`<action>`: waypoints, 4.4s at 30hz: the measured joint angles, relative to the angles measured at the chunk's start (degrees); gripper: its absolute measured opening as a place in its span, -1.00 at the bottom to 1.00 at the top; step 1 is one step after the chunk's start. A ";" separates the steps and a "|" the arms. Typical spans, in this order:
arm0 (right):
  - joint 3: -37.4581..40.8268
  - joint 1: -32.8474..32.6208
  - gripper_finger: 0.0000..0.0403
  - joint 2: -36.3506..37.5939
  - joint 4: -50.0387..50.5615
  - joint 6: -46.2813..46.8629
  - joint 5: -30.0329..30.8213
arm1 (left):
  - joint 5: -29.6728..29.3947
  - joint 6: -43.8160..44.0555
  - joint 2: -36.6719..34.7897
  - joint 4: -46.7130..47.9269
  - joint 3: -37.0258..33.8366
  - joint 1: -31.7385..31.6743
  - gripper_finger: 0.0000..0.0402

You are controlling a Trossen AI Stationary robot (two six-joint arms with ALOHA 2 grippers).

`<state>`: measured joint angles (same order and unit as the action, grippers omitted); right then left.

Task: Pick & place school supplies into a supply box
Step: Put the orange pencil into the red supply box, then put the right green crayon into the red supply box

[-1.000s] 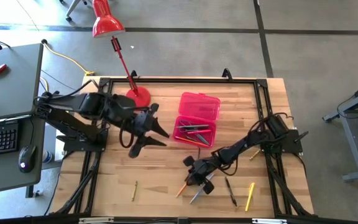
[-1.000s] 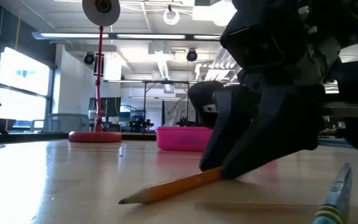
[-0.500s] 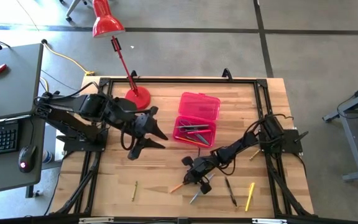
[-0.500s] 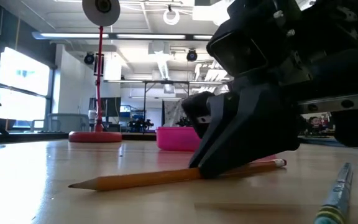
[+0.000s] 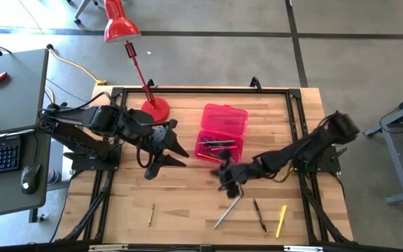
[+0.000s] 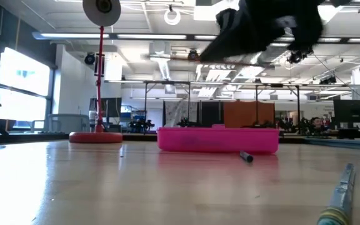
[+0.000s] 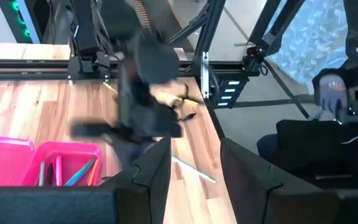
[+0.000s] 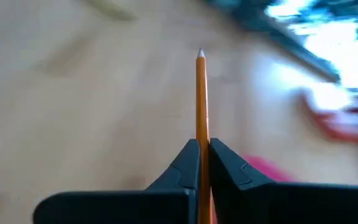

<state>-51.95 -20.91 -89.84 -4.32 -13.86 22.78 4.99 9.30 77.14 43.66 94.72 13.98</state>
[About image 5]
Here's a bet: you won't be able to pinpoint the grey metal table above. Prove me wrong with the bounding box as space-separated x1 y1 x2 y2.
362 87 403 206

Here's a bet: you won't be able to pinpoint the grey desk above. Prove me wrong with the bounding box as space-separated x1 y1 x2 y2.
0 128 52 221

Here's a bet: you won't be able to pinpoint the yellow highlighter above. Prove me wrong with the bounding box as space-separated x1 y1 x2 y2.
275 204 288 239

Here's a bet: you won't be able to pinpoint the black pen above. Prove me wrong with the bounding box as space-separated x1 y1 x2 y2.
253 198 269 233

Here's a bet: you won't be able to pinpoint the white cup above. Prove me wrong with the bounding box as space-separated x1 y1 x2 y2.
46 168 62 185

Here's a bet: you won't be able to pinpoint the grey office chair base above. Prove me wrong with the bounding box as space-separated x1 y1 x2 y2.
66 0 99 26

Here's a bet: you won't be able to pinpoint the silver pen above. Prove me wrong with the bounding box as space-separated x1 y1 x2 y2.
213 195 242 230

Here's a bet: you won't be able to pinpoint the pink pen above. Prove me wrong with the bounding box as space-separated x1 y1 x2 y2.
209 145 239 152

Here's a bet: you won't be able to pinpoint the grey desk shelf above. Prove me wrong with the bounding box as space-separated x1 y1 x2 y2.
0 48 50 138

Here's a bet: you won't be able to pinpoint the orange pencil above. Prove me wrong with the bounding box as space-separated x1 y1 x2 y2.
197 152 224 163

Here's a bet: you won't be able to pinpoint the aluminium bar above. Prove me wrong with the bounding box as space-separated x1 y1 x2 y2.
283 245 325 252
88 244 129 252

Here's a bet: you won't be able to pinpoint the pink plastic pencil box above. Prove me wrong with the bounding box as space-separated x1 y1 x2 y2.
193 102 250 165

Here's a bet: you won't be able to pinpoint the purple scissors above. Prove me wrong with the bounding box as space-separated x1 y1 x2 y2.
200 133 220 148

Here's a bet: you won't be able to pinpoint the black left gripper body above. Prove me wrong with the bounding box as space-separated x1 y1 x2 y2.
124 108 170 158

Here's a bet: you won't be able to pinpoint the yellow power cable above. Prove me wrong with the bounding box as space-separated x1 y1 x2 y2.
46 43 108 87

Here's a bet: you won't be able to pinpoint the red desk lamp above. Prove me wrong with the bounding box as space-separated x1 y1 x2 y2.
103 0 171 124

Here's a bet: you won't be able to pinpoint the black metal table frame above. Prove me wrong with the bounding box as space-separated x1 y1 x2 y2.
55 86 355 250

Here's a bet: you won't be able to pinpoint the black computer mouse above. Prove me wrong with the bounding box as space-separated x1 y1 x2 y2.
20 162 43 195

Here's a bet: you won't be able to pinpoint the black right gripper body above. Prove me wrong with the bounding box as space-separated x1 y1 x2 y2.
227 160 260 186

